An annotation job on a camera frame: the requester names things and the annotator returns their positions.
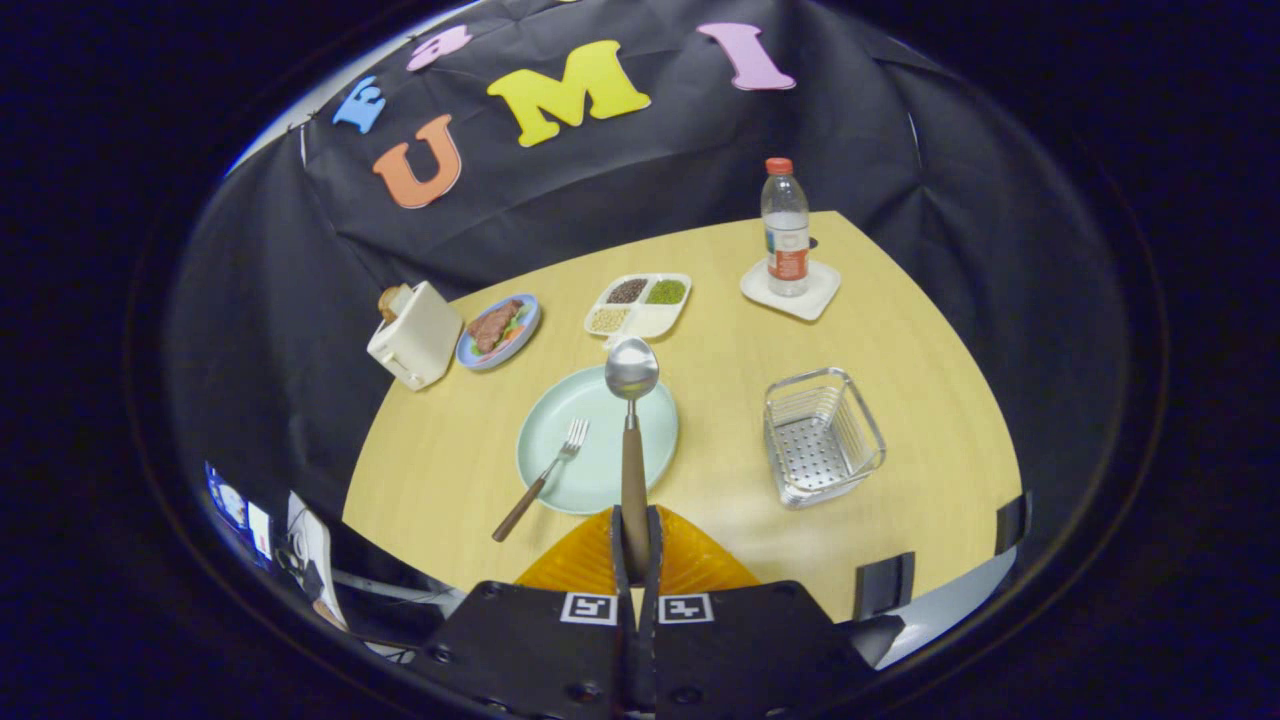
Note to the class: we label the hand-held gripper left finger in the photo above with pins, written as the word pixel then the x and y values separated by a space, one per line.
pixel 540 650

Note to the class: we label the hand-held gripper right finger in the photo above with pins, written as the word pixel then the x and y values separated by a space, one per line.
pixel 740 650

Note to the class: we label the black table clamp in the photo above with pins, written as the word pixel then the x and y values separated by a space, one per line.
pixel 885 585
pixel 1012 522

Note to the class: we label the pale green plate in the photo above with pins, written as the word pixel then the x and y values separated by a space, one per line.
pixel 590 475

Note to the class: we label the white printed paper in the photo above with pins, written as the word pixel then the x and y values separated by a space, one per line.
pixel 315 550

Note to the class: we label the small blue plate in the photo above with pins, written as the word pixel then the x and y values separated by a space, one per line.
pixel 520 335

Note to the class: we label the cream toaster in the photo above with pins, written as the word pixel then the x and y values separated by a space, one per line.
pixel 420 345

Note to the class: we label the brown meat slice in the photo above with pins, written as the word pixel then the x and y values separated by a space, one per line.
pixel 492 325

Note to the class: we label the blue printed poster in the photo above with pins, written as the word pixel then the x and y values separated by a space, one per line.
pixel 235 510

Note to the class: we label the pile of pale beans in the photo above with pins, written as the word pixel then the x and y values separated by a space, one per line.
pixel 609 320

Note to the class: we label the white divided tray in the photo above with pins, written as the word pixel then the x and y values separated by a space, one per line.
pixel 655 320

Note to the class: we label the white square coaster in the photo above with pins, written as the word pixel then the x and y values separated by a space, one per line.
pixel 815 295

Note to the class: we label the pile of green beans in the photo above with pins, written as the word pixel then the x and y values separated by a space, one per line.
pixel 666 292

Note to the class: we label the pile of dark beans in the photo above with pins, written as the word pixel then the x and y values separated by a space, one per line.
pixel 627 291

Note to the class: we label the toasted bread slice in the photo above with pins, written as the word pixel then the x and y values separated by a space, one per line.
pixel 391 300

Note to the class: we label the clear water bottle red cap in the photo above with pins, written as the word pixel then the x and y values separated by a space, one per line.
pixel 787 235

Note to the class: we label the black backdrop cloth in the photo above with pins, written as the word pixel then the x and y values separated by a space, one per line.
pixel 700 160

